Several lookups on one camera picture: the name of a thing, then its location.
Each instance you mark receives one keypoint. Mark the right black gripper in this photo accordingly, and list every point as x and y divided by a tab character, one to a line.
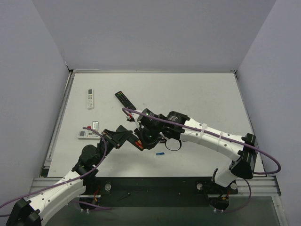
140	128

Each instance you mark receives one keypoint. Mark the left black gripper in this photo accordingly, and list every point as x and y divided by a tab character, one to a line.
113	139

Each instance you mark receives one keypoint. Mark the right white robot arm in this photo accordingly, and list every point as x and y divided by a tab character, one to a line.
239	150

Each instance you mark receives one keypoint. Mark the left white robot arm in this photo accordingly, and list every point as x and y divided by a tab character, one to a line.
43	204

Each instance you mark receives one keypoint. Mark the white remote lying sideways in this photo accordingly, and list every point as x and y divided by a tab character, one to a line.
86	134

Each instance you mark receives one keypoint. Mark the black TV remote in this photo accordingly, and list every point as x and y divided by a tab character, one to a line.
124	100

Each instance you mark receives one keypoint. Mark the white air conditioner remote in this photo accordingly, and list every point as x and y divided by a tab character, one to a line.
90	99

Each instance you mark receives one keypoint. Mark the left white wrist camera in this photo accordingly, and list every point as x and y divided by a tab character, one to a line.
94	125

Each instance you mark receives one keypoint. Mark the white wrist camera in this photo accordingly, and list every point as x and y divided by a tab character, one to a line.
94	125
132	117

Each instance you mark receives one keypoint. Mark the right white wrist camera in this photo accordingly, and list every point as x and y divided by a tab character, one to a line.
132	117

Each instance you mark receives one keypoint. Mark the aluminium frame rail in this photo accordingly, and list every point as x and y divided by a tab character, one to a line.
260	186

